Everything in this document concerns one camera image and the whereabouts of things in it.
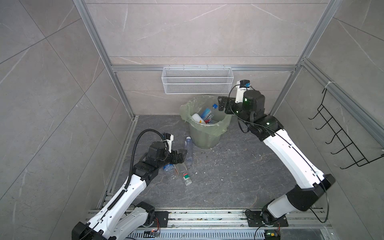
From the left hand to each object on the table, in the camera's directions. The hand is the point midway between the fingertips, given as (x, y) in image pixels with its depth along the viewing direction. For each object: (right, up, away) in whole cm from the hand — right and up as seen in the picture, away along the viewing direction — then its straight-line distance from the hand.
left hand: (180, 148), depth 77 cm
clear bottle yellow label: (+9, +17, +14) cm, 24 cm away
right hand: (+23, +25, -8) cm, 35 cm away
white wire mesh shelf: (-4, +43, +24) cm, 50 cm away
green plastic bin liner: (+20, +12, +1) cm, 23 cm away
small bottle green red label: (+3, -19, +7) cm, 20 cm away
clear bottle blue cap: (+16, +20, +17) cm, 31 cm away
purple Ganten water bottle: (+4, -5, +21) cm, 22 cm away
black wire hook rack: (+74, -2, -18) cm, 76 cm away
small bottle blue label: (-8, -13, +11) cm, 19 cm away
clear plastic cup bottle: (-1, -14, +12) cm, 19 cm away
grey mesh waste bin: (+13, +3, +18) cm, 22 cm away
